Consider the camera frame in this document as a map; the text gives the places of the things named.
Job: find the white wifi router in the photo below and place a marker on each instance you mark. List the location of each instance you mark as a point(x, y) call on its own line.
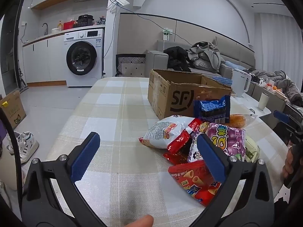
point(114, 4)

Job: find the green cracker package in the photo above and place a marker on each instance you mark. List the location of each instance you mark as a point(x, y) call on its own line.
point(252, 150)

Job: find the grey jacket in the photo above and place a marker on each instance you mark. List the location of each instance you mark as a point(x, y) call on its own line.
point(205, 56)

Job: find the black jacket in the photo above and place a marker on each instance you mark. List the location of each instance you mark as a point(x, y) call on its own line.
point(177, 59)

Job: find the red cone snack bag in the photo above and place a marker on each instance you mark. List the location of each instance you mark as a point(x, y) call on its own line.
point(196, 180)

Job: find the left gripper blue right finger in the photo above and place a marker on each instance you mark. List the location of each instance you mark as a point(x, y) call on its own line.
point(245, 197)

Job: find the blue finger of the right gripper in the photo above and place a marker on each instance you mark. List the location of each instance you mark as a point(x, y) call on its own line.
point(281, 117)

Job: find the blue Oreo cookie pack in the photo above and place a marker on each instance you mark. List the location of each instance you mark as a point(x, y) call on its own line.
point(214, 111)

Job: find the patterned floor mat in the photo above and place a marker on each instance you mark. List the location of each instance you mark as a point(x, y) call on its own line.
point(130, 65)

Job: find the white cup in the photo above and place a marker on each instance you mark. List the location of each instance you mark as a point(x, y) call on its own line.
point(264, 98)

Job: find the small cardboard box on floor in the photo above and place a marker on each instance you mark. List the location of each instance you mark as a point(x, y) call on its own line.
point(13, 108)

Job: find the SF cardboard box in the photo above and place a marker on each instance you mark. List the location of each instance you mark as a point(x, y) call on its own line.
point(173, 92)

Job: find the white red snack bag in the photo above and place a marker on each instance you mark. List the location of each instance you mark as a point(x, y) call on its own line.
point(163, 132)

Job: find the red Oreo pack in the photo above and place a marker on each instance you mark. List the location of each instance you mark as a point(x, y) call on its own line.
point(178, 150)

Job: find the purple grape candy bag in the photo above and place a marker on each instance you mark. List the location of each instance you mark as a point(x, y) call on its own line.
point(230, 140)

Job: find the white washing machine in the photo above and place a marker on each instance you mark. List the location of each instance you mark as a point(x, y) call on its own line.
point(84, 57)

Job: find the black rice cooker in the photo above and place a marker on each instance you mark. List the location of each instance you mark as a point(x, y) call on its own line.
point(85, 20)

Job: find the person's right hand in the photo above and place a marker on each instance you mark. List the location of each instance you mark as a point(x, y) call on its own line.
point(288, 168)

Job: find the white electric kettle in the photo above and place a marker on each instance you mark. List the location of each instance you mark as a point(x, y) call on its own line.
point(240, 82)

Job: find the white sneakers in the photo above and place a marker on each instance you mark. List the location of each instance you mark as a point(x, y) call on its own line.
point(27, 145)

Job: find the orange bread clear bag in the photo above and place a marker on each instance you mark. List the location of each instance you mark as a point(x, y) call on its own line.
point(241, 120)

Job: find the person's left hand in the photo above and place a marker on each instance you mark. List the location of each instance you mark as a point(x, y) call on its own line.
point(145, 221)

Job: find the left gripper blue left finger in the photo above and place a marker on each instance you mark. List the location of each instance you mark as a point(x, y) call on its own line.
point(40, 204)

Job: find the white kitchen cabinets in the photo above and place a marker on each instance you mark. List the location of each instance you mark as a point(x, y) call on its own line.
point(44, 61)

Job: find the grey sofa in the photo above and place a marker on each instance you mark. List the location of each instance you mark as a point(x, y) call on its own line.
point(236, 56)

